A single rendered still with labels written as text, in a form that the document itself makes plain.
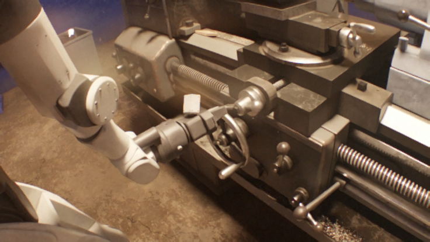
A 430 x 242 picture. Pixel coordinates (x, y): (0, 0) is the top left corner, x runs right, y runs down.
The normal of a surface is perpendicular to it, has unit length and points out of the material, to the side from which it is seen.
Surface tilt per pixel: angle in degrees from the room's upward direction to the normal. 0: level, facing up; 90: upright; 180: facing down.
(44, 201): 41
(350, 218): 0
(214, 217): 0
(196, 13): 90
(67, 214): 90
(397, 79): 90
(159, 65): 90
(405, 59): 62
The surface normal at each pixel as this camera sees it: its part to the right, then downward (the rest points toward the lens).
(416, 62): -0.74, 0.02
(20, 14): 0.87, 0.29
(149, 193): -0.14, -0.80
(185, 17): 0.62, 0.39
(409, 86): -0.77, 0.45
